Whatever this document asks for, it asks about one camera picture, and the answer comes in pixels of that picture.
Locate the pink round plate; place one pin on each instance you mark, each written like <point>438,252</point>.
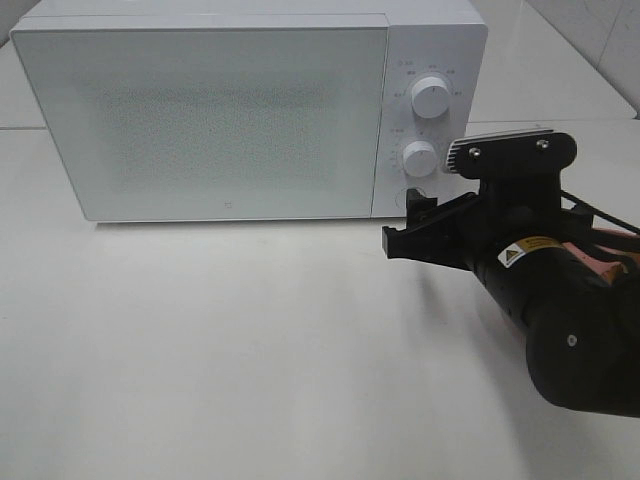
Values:
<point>615,260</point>

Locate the white microwave door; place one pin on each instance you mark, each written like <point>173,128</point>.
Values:
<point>211,125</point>

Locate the upper white round knob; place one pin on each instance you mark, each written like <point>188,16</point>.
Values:
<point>430,96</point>

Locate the round white door button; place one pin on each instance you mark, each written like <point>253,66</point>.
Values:
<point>400,199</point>

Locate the white round knob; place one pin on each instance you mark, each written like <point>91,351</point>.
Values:
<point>430,96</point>
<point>419,159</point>

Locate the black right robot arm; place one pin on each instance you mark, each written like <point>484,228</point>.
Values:
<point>572,288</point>

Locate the white microwave oven body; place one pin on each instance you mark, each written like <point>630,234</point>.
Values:
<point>443,38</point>

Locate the lower white round knob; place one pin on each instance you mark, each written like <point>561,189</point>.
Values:
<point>419,159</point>

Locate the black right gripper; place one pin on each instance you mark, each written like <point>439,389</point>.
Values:
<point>475,228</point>

